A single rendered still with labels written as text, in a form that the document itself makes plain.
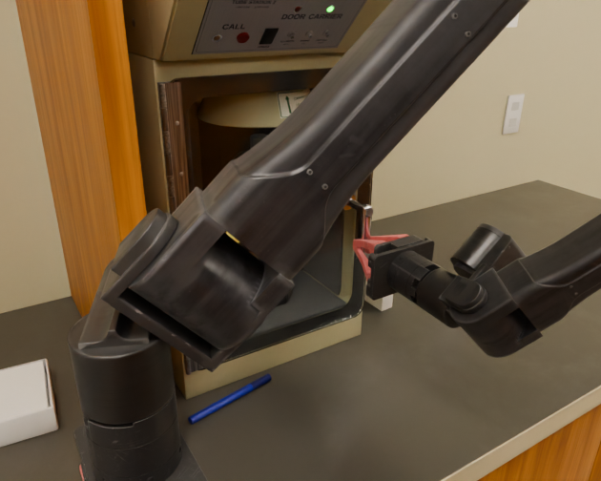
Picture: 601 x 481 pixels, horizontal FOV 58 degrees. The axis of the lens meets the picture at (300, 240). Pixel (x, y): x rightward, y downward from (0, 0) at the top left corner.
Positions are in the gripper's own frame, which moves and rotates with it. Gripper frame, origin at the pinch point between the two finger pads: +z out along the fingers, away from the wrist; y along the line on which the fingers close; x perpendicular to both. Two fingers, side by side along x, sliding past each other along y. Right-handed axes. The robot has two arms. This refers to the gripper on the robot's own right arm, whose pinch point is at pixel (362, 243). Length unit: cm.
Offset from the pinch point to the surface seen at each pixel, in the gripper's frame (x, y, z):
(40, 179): -2, 37, 48
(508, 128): 4, -92, 49
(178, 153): -16.2, 25.0, 3.9
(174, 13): -31.5, 26.1, -1.7
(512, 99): -4, -92, 49
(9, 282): 17, 45, 47
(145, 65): -25.6, 26.7, 8.0
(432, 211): 22, -58, 43
